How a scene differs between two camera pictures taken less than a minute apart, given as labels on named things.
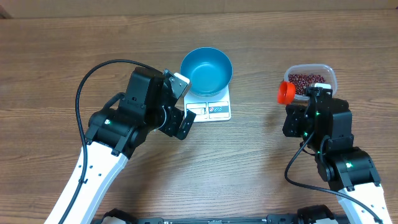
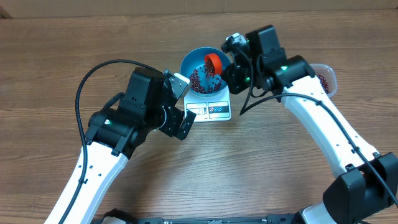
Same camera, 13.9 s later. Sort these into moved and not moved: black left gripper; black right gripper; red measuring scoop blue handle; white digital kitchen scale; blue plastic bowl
Moved: red measuring scoop blue handle; black right gripper
Not moved: blue plastic bowl; black left gripper; white digital kitchen scale
